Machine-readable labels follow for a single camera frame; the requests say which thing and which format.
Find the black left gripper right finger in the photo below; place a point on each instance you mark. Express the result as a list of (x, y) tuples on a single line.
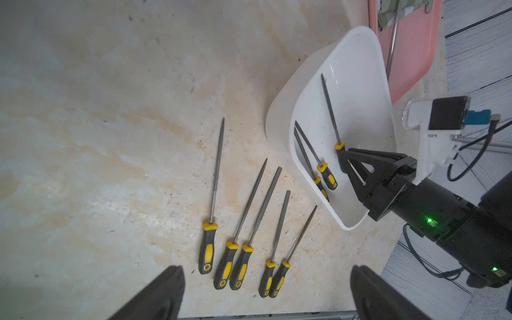
[(375, 299)]

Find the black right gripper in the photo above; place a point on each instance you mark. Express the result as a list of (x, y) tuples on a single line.
[(377, 177)]

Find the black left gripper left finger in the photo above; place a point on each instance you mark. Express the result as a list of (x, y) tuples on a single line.
[(161, 299)]

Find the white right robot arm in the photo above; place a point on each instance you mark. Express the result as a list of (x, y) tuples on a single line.
[(477, 236)]

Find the white rectangular storage box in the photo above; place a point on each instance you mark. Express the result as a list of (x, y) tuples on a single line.
[(355, 75)]

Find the pink plastic tray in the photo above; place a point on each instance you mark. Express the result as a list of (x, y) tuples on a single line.
[(415, 45)]

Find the green checkered cloth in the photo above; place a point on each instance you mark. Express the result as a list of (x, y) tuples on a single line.
[(387, 10)]

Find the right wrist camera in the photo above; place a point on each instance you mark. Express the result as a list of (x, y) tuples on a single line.
[(439, 121)]

